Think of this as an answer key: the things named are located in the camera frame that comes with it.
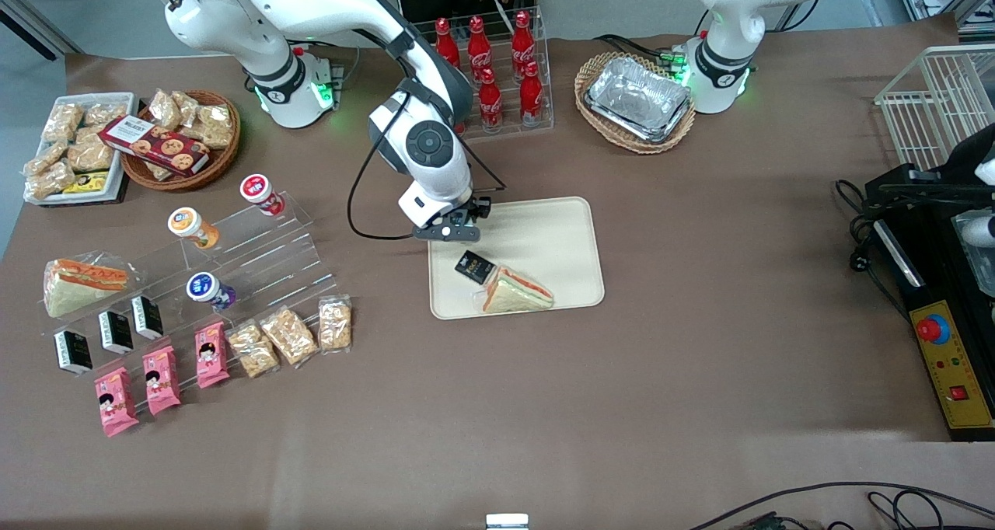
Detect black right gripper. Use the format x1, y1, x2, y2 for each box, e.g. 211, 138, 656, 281
412, 196, 493, 242

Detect beige plastic tray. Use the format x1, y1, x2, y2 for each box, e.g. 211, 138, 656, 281
427, 197, 606, 321

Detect red lid gum canister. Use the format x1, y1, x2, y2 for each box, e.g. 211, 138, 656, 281
239, 173, 285, 217

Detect blue lid gum canister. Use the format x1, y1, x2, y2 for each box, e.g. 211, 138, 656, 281
186, 272, 236, 311

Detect orange lid gum canister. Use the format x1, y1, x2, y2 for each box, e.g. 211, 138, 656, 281
168, 207, 221, 249

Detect small black snack box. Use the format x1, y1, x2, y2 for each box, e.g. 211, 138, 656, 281
98, 311, 134, 355
131, 295, 165, 340
53, 330, 93, 376
455, 250, 498, 285

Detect wrapped triangle sandwich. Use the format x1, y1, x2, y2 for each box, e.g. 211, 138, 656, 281
44, 257, 130, 319
481, 266, 555, 315

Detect red cola bottle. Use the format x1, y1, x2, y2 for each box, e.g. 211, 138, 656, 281
477, 68, 503, 132
467, 16, 493, 76
435, 18, 461, 68
511, 11, 536, 71
519, 62, 544, 127

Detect clear acrylic bottle rack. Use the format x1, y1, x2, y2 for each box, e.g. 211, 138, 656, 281
412, 7, 555, 144

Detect clear acrylic stepped stand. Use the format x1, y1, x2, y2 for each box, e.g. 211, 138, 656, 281
117, 192, 343, 344

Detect light wicker basket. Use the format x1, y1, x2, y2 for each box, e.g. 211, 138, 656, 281
574, 52, 697, 155

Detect stacked aluminium foil trays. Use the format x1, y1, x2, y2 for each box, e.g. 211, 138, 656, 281
584, 56, 693, 145

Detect brown wicker basket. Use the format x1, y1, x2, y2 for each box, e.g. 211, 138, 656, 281
120, 89, 242, 193

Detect pink snack packet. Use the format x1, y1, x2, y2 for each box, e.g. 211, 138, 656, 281
142, 346, 182, 416
94, 368, 140, 438
194, 322, 231, 389

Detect red cookie box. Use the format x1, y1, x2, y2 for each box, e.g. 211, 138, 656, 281
99, 115, 211, 177

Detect white rectangular dish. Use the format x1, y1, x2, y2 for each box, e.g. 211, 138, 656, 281
23, 92, 141, 207

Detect yellow snack packet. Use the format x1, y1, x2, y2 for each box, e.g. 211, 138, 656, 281
62, 172, 111, 195

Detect black yellow control box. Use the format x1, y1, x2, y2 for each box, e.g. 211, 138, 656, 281
906, 299, 995, 443

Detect black arm hose cable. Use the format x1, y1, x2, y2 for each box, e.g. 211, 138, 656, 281
347, 87, 508, 241

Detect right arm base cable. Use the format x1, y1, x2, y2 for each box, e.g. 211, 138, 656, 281
294, 40, 363, 96

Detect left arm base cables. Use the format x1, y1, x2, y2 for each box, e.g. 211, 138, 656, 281
595, 31, 700, 76

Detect black power cable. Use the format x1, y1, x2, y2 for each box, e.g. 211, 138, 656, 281
835, 178, 912, 321

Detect black floor cables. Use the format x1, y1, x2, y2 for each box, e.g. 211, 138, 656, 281
688, 480, 995, 530

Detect white wire basket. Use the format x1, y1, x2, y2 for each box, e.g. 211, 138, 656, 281
874, 44, 995, 173

